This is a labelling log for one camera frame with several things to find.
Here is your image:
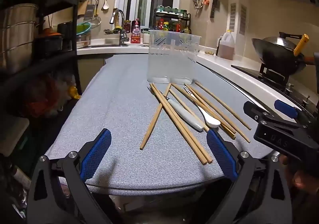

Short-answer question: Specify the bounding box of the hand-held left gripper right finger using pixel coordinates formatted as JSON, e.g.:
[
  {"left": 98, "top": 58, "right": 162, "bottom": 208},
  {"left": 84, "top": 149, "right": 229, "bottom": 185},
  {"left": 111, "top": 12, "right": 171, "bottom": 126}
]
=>
[{"left": 206, "top": 128, "right": 293, "bottom": 224}]

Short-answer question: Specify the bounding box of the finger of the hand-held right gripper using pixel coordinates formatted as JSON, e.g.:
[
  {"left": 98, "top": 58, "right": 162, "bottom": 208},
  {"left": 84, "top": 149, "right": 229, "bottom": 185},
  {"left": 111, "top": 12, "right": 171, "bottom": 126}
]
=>
[
  {"left": 274, "top": 99, "right": 301, "bottom": 119},
  {"left": 244, "top": 101, "right": 272, "bottom": 122}
]

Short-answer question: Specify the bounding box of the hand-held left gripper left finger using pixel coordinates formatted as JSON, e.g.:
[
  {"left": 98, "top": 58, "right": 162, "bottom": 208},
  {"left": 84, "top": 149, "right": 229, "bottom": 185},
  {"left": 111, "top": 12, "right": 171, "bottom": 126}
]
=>
[{"left": 27, "top": 128, "right": 115, "bottom": 224}]

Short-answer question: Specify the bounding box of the white spoon with striped handle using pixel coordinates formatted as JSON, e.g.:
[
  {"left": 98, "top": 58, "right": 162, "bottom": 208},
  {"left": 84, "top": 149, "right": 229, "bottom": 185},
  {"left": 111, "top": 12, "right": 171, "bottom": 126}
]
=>
[{"left": 184, "top": 86, "right": 221, "bottom": 128}]

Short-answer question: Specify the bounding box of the white-handled metal fork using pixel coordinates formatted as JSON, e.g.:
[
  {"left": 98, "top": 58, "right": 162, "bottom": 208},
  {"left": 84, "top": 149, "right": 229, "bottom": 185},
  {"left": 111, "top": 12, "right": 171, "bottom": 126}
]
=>
[{"left": 150, "top": 88, "right": 205, "bottom": 132}]

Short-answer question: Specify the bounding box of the bunch of wooden chopsticks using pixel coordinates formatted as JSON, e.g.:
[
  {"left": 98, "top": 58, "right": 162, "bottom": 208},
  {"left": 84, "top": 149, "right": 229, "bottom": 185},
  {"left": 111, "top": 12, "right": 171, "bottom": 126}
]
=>
[{"left": 140, "top": 81, "right": 252, "bottom": 165}]

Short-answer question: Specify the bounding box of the clear plastic utensil container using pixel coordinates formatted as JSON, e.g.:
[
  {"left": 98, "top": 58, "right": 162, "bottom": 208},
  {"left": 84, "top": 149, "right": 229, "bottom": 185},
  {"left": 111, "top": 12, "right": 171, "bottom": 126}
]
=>
[{"left": 148, "top": 29, "right": 202, "bottom": 84}]

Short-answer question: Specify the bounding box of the person's right hand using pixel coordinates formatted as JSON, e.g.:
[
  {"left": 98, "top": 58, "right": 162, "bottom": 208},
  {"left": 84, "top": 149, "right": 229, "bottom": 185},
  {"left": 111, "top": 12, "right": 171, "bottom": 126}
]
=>
[{"left": 279, "top": 156, "right": 319, "bottom": 191}]

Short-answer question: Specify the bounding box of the black gas cooktop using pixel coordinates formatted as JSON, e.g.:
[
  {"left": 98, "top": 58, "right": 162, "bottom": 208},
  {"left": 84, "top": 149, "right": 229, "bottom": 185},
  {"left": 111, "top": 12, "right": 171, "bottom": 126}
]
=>
[{"left": 231, "top": 63, "right": 319, "bottom": 115}]

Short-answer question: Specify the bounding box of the grey table mat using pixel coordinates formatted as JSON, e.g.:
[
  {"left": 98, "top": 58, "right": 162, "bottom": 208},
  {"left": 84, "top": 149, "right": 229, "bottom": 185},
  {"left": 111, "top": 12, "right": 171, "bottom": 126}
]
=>
[{"left": 45, "top": 53, "right": 272, "bottom": 190}]

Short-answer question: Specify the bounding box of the black wok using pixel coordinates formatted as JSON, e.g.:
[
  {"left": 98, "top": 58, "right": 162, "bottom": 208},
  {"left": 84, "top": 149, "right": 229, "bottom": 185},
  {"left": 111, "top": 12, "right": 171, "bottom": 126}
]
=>
[{"left": 252, "top": 37, "right": 307, "bottom": 77}]

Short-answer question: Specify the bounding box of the yellow plastic object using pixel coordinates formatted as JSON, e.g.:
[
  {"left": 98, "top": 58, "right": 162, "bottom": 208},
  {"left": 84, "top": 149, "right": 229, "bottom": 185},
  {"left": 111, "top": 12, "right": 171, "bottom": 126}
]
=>
[{"left": 67, "top": 85, "right": 82, "bottom": 100}]

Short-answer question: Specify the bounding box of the cooking oil jug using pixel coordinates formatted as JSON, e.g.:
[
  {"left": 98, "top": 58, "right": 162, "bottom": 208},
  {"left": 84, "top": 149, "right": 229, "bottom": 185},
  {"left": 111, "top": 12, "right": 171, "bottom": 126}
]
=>
[{"left": 216, "top": 30, "right": 236, "bottom": 61}]

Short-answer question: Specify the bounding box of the steel wok lid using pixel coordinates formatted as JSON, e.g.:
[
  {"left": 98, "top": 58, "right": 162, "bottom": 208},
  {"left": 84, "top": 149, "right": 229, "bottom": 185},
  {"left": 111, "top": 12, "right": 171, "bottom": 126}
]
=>
[{"left": 262, "top": 32, "right": 303, "bottom": 52}]

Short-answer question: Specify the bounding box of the red plastic bag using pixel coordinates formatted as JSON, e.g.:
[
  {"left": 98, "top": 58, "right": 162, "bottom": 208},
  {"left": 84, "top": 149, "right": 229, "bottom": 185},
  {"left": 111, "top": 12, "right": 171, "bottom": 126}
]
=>
[{"left": 25, "top": 75, "right": 66, "bottom": 118}]

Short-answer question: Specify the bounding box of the black spice rack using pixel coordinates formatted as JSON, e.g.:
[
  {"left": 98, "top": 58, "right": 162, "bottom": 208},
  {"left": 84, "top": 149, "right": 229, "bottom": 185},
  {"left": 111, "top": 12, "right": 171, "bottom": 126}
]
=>
[{"left": 153, "top": 9, "right": 192, "bottom": 35}]

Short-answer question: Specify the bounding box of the hanging cleaver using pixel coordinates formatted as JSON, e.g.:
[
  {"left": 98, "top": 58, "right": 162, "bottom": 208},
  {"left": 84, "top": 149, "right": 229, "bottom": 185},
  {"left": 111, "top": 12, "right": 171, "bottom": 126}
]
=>
[{"left": 210, "top": 0, "right": 219, "bottom": 19}]

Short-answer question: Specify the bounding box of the black metal shelf rack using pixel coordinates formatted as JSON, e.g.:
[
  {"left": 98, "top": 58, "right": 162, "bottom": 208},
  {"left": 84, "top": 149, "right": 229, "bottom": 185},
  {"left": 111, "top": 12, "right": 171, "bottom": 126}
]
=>
[{"left": 0, "top": 0, "right": 83, "bottom": 101}]

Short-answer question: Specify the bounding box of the group of sauce bottles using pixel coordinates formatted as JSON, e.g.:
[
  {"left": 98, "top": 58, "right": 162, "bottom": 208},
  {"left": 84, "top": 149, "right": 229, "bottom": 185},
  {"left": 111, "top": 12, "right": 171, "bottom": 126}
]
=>
[{"left": 155, "top": 18, "right": 189, "bottom": 34}]

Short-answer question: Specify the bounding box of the orange and black pot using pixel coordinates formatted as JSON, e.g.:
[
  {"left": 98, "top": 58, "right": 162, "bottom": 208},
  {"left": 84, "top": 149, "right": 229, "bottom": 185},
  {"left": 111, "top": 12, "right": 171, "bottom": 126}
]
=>
[{"left": 36, "top": 28, "right": 63, "bottom": 58}]

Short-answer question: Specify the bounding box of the black cylindrical canister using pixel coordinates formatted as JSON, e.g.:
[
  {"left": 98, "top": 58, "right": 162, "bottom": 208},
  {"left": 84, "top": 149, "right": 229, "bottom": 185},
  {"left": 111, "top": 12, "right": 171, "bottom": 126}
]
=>
[{"left": 57, "top": 22, "right": 73, "bottom": 50}]

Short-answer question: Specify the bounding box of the chrome faucet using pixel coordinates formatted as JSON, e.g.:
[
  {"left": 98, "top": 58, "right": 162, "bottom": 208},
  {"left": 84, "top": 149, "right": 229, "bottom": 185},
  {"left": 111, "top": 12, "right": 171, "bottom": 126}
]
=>
[{"left": 110, "top": 9, "right": 129, "bottom": 47}]

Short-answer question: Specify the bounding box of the row of small spice jars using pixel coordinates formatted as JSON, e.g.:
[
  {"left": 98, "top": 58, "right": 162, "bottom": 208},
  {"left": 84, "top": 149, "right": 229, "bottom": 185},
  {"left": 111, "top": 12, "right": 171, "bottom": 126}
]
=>
[{"left": 157, "top": 6, "right": 187, "bottom": 17}]

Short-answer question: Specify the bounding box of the stainless steel stockpot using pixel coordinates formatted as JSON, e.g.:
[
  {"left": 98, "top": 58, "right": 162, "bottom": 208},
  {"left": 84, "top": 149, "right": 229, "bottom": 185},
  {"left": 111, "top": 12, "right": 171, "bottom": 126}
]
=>
[{"left": 0, "top": 4, "right": 40, "bottom": 74}]

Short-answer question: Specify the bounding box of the metal grater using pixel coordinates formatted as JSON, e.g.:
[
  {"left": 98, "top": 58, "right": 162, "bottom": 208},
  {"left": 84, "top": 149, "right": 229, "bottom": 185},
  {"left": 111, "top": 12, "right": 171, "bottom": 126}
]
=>
[{"left": 84, "top": 0, "right": 97, "bottom": 21}]

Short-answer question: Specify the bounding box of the hanging wooden cutting board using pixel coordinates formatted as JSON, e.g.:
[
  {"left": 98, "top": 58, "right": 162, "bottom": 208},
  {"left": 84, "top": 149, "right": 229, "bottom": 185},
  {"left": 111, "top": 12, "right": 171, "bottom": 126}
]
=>
[{"left": 77, "top": 0, "right": 88, "bottom": 17}]

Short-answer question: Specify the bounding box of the yellow tool handle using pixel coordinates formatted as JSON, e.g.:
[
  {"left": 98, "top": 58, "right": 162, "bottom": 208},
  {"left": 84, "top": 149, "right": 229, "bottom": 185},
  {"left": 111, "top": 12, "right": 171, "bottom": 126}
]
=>
[{"left": 293, "top": 34, "right": 310, "bottom": 57}]

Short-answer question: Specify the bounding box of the grey wall vent panel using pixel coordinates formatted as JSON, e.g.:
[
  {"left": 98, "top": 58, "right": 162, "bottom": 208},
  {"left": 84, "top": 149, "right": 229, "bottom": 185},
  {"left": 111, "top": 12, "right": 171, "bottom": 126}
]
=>
[
  {"left": 240, "top": 4, "right": 248, "bottom": 34},
  {"left": 230, "top": 2, "right": 237, "bottom": 32}
]

